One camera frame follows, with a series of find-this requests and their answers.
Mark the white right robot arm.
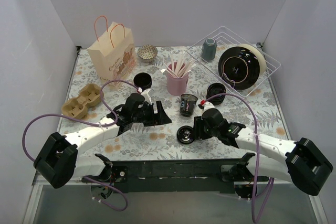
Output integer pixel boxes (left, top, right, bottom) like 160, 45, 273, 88
193, 108, 333, 196

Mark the pink cylindrical holder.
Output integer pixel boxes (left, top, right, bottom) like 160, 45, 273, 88
166, 73, 188, 96

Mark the floral patterned table mat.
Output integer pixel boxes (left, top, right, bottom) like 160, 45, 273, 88
58, 47, 291, 161

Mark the brown paper gift bag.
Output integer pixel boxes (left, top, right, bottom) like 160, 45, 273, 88
87, 19, 137, 82

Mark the white wire dish rack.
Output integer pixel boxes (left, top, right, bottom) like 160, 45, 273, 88
187, 26, 281, 99

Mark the small patterned bowl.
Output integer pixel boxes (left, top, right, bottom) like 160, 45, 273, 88
137, 45, 158, 62

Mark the stack of black cups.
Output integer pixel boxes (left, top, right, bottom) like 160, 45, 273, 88
133, 72, 152, 90

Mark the teal ceramic cup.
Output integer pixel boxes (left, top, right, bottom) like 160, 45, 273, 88
201, 38, 217, 62

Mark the stack of black lids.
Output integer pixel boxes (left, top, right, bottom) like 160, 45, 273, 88
206, 83, 226, 105

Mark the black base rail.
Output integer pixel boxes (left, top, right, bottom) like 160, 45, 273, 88
81, 158, 263, 195

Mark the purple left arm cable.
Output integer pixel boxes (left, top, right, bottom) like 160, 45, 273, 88
22, 79, 144, 211

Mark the cream round plate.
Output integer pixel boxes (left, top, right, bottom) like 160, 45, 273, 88
238, 44, 266, 76

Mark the cardboard cup carrier tray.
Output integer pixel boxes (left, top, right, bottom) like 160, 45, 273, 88
61, 83, 101, 119

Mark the black round plate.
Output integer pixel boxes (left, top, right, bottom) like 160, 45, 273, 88
218, 46, 260, 90

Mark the aluminium frame rail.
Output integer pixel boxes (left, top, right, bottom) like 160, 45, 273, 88
22, 171, 81, 223

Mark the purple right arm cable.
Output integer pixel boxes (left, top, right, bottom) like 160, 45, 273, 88
201, 93, 275, 223

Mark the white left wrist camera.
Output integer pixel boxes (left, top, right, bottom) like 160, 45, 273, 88
137, 87, 152, 104

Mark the wrapped straw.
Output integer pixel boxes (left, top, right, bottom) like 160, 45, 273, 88
182, 60, 195, 76
160, 69, 178, 78
175, 55, 184, 77
170, 55, 176, 75

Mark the black plastic cup lid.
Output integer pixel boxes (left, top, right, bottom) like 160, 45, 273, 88
176, 125, 195, 144

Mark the dark translucent printed cup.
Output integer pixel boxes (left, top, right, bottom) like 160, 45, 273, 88
180, 93, 198, 117

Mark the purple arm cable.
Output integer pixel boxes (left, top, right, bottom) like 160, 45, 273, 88
201, 93, 275, 223
22, 79, 144, 211

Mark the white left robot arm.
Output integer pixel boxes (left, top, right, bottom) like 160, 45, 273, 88
34, 93, 172, 188

